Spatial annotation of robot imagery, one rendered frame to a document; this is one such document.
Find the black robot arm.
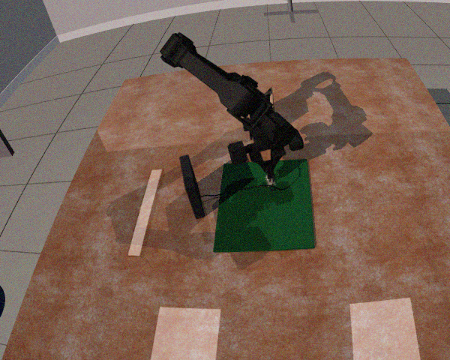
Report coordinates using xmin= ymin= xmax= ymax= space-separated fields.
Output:
xmin=160 ymin=32 xmax=295 ymax=147

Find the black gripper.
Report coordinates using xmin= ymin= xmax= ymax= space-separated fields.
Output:
xmin=228 ymin=129 xmax=304 ymax=172

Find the green circuit board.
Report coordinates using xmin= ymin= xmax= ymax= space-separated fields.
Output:
xmin=213 ymin=159 xmax=314 ymax=253

